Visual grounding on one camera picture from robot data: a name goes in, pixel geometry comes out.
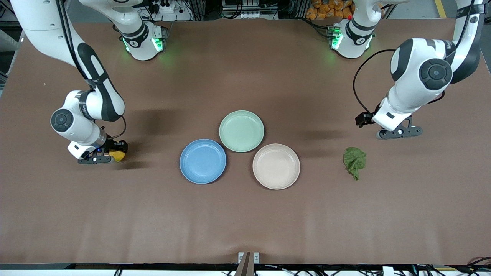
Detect green lettuce leaf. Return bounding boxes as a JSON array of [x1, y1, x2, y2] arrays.
[[342, 147, 367, 181]]

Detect brown table cover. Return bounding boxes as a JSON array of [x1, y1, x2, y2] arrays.
[[0, 17, 491, 265]]

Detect blue plate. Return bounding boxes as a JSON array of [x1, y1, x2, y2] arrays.
[[179, 138, 227, 185]]

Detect beige plate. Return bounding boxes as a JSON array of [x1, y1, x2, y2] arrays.
[[252, 143, 301, 191]]

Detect pile of orange packets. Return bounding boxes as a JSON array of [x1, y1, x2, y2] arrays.
[[305, 0, 355, 20]]

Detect light green plate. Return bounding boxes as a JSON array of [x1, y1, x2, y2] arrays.
[[219, 110, 265, 153]]

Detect white power strip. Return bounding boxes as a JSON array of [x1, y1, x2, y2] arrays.
[[148, 0, 176, 14]]

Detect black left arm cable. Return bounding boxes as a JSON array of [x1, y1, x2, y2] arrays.
[[353, 0, 476, 115]]

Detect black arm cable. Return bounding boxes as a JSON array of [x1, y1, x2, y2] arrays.
[[353, 0, 476, 115], [56, 0, 127, 140]]

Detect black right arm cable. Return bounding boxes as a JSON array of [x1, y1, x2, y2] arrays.
[[56, 0, 127, 140]]

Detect metal bracket with brown post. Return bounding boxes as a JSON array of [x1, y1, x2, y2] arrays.
[[235, 251, 260, 276]]

